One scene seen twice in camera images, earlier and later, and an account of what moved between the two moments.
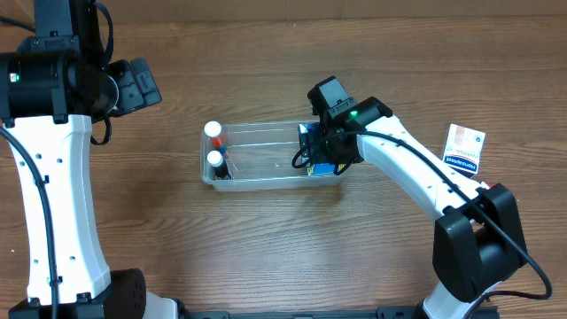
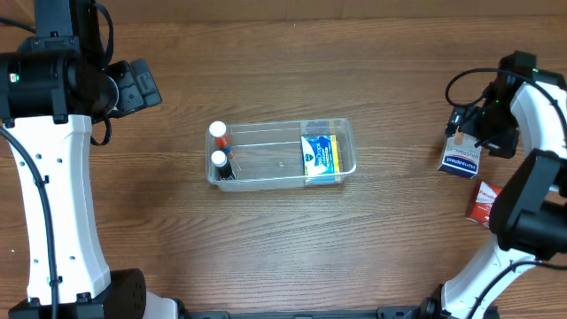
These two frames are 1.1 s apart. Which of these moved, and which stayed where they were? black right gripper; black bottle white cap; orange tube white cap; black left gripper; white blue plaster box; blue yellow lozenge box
Moved: blue yellow lozenge box; orange tube white cap; black right gripper
Stayed: white blue plaster box; black bottle white cap; black left gripper
